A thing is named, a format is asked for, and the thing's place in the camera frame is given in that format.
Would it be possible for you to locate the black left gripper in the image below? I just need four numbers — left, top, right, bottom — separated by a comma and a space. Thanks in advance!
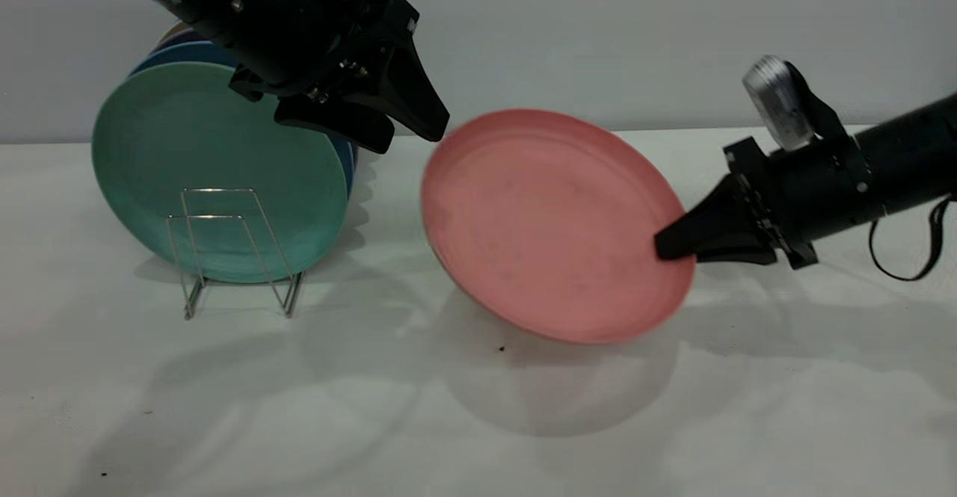
228, 0, 452, 155

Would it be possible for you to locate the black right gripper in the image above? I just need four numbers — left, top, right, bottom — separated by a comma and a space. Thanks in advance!
654, 137, 820, 271

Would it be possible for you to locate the pink plate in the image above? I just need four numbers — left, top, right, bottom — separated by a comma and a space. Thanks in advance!
420, 108, 696, 345

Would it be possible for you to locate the green plate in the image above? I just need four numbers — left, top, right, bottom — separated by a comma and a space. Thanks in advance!
91, 61, 350, 284

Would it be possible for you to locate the blue plate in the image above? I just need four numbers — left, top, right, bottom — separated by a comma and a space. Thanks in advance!
130, 40, 360, 200

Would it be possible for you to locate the dark purple plate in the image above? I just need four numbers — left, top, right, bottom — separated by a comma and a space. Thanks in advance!
152, 28, 199, 53

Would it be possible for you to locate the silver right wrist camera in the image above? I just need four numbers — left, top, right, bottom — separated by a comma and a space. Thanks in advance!
742, 55, 849, 152

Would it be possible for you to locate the metal wire plate rack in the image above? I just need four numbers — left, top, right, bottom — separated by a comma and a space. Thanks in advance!
165, 188, 306, 321

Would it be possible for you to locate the black cable loop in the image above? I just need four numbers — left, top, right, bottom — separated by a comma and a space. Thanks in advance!
867, 194, 955, 283

